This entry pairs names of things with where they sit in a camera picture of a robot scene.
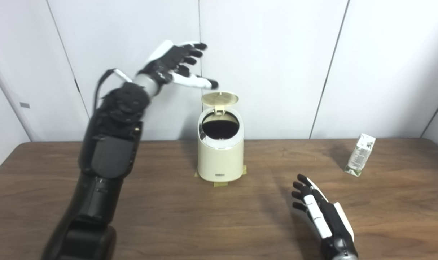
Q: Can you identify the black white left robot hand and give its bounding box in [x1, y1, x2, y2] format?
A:
[136, 40, 219, 90]

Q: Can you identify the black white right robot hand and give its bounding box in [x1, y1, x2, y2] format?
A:
[291, 174, 359, 260]

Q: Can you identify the round cream bin lid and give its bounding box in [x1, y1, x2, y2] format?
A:
[201, 92, 240, 115]

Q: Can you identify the white green milk carton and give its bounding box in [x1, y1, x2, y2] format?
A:
[344, 133, 376, 177]

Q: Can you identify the cream-colored bin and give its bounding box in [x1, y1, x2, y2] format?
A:
[197, 107, 245, 183]

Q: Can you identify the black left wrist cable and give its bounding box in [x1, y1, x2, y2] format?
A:
[93, 68, 133, 109]

